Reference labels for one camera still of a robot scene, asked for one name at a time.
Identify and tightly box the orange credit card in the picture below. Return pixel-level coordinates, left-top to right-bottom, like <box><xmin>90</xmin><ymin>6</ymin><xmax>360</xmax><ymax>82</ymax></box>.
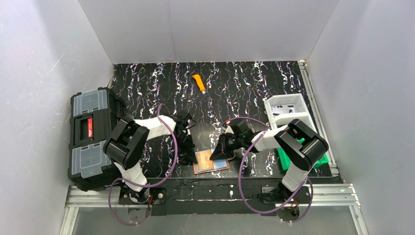
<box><xmin>196</xmin><ymin>150</ymin><xmax>214</xmax><ymax>172</ymax></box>

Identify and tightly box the white credit card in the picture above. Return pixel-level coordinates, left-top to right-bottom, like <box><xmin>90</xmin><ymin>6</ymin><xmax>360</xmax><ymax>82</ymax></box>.
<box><xmin>272</xmin><ymin>105</ymin><xmax>295</xmax><ymax>116</ymax></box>

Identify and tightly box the black toolbox with clear lids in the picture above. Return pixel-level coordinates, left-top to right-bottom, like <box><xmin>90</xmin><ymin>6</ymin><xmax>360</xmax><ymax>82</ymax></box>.
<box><xmin>68</xmin><ymin>87</ymin><xmax>127</xmax><ymax>191</ymax></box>

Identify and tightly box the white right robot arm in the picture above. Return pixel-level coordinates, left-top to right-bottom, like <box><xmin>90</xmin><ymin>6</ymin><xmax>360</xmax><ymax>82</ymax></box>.
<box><xmin>210</xmin><ymin>117</ymin><xmax>329</xmax><ymax>192</ymax></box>

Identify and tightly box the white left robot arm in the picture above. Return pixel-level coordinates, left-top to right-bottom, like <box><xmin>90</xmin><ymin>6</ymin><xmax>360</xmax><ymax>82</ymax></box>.
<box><xmin>103</xmin><ymin>111</ymin><xmax>198</xmax><ymax>192</ymax></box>

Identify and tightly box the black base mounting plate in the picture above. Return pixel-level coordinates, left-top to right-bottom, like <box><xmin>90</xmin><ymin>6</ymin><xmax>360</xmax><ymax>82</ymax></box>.
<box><xmin>118</xmin><ymin>177</ymin><xmax>300</xmax><ymax>217</ymax></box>

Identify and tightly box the white plastic bin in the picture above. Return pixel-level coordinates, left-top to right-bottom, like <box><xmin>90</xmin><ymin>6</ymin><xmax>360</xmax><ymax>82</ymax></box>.
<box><xmin>264</xmin><ymin>94</ymin><xmax>316</xmax><ymax>131</ymax></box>

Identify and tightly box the green plastic bin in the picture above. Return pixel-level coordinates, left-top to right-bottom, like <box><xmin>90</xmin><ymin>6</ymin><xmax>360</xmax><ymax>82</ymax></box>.
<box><xmin>277</xmin><ymin>136</ymin><xmax>328</xmax><ymax>172</ymax></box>

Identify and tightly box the orange utility knife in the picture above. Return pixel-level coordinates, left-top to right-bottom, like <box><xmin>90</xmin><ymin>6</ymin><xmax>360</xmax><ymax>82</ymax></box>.
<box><xmin>192</xmin><ymin>74</ymin><xmax>206</xmax><ymax>94</ymax></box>

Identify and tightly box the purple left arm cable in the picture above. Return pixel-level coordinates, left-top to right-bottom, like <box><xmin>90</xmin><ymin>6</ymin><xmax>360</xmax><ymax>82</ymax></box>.
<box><xmin>107</xmin><ymin>103</ymin><xmax>179</xmax><ymax>226</ymax></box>

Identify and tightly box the aluminium frame rail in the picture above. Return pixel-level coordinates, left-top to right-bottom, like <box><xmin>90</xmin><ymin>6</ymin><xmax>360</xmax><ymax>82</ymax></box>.
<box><xmin>61</xmin><ymin>184</ymin><xmax>368</xmax><ymax>235</ymax></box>

